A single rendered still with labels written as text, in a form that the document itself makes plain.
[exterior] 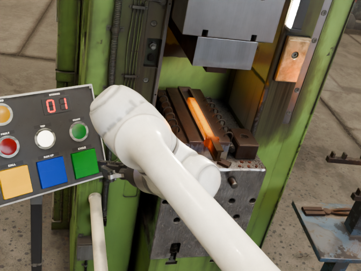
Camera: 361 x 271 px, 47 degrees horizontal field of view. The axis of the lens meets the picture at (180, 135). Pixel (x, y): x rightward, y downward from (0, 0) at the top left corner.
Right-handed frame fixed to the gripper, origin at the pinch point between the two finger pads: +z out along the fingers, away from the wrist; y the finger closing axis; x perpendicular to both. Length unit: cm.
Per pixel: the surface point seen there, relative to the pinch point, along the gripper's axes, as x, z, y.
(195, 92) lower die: 13, 39, 66
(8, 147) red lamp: 9.5, 12.9, -20.1
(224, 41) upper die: 29, -7, 43
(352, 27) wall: 62, 312, 681
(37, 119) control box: 15.0, 13.3, -11.1
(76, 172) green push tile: -1.9, 12.5, -3.4
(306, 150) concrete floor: -57, 117, 244
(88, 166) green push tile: -1.0, 12.5, 0.7
